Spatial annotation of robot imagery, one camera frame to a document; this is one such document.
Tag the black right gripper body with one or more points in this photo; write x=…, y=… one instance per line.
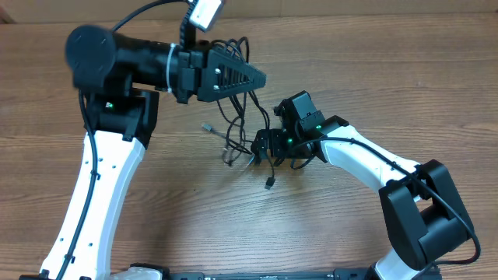
x=266, y=143

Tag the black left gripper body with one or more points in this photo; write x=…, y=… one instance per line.
x=190, y=64

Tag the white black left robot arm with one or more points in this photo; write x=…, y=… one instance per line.
x=119, y=80

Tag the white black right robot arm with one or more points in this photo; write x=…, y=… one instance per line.
x=426, y=220

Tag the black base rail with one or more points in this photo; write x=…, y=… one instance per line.
x=164, y=274

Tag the cardboard back wall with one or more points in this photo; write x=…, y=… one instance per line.
x=79, y=11

